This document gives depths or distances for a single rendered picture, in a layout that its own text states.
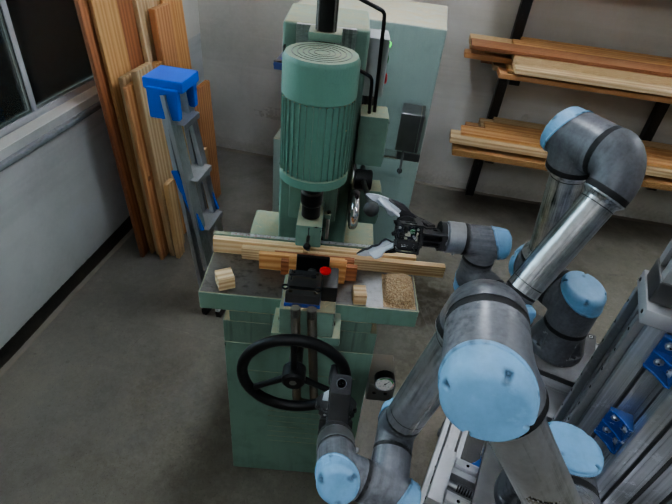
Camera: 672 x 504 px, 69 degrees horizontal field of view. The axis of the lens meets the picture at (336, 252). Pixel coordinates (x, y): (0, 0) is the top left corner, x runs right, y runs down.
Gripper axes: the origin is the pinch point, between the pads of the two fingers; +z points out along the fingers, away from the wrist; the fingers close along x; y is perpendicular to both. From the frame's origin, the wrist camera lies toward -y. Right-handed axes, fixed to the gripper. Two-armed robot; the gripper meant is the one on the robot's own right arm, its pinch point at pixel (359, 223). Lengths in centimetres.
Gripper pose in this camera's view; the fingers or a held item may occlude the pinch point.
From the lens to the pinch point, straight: 116.5
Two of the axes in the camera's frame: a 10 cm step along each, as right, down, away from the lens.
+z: -9.9, -1.2, -0.4
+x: -1.2, 9.2, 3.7
